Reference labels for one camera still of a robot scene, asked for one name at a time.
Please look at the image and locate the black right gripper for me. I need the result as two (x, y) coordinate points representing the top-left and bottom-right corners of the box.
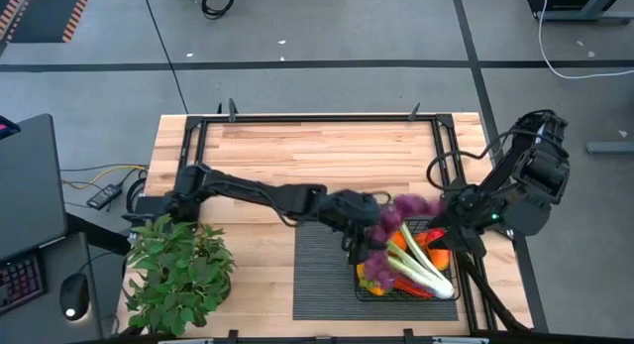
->
(428, 184), (501, 259)

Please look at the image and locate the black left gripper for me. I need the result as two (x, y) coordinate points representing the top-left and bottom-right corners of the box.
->
(319, 188), (382, 265)

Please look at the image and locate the red yellow mango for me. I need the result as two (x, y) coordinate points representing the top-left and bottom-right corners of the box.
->
(425, 228), (453, 272)

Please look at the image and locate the white bok choy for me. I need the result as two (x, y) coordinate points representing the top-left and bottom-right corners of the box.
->
(385, 222), (456, 300)

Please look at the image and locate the purple grape bunch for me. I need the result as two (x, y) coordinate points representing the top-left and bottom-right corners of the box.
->
(364, 193), (447, 291)

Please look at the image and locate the red chili pepper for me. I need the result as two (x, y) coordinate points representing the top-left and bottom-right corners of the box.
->
(393, 277), (436, 299)

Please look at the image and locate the grey woven placemat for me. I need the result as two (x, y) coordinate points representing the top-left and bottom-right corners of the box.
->
(291, 219), (460, 322)

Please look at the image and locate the grey furniture foot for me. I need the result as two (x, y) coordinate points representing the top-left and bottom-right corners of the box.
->
(586, 141), (634, 155)

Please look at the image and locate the green potted plant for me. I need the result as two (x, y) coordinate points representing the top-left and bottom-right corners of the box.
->
(122, 213), (237, 337)

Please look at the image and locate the black power adapter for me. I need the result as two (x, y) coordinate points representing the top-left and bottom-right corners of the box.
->
(86, 183), (124, 210)

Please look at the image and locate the black computer mouse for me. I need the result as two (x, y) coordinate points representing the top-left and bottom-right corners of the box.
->
(58, 273), (93, 323)

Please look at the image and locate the dark grey desk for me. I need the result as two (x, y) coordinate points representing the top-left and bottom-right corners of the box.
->
(0, 232), (105, 344)

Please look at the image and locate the black laptop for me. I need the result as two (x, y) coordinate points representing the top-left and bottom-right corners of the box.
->
(0, 113), (68, 261)

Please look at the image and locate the backlit black keyboard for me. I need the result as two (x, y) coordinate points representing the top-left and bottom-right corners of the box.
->
(0, 252), (49, 315)

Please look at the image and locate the black device red screen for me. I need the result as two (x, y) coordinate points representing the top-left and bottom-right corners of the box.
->
(0, 114), (22, 141)

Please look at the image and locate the hazard striped floor mat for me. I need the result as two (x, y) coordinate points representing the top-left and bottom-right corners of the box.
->
(0, 0), (95, 46)

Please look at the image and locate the black wire basket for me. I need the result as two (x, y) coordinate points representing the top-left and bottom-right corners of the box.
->
(352, 217), (462, 303)

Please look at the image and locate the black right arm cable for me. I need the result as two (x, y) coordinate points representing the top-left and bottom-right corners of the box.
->
(425, 129), (526, 192)

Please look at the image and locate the black metal rig frame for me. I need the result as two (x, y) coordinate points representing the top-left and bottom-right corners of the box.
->
(63, 98), (634, 344)

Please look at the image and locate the white floor cable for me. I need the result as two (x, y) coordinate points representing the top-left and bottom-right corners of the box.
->
(537, 0), (634, 81)

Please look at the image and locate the yellow cable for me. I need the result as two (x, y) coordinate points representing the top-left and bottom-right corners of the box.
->
(61, 164), (148, 191)

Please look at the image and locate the coiled black cable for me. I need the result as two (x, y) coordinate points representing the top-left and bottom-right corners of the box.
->
(200, 0), (237, 21)

